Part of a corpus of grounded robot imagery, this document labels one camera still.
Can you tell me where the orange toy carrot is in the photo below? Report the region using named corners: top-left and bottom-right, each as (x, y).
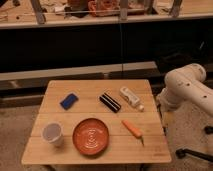
top-left (122, 120), bottom-right (144, 143)

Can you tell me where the black chair base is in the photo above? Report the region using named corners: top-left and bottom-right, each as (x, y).
top-left (175, 126), bottom-right (213, 162)

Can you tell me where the orange round plate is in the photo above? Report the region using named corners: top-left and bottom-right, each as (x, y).
top-left (72, 118), bottom-right (109, 156)

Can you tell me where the white plastic bottle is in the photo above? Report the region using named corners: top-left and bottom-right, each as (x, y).
top-left (120, 87), bottom-right (144, 111)

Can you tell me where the blue sponge block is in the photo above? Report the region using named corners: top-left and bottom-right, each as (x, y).
top-left (60, 93), bottom-right (78, 110)

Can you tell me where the translucent plastic cup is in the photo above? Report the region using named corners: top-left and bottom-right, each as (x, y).
top-left (42, 123), bottom-right (63, 147)

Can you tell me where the orange object on shelf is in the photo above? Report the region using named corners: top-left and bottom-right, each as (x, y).
top-left (88, 0), bottom-right (119, 17)

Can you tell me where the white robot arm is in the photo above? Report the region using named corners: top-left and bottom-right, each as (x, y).
top-left (157, 63), bottom-right (213, 117)

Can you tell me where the black whiteboard eraser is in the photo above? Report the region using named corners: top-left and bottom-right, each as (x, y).
top-left (99, 93), bottom-right (121, 113)

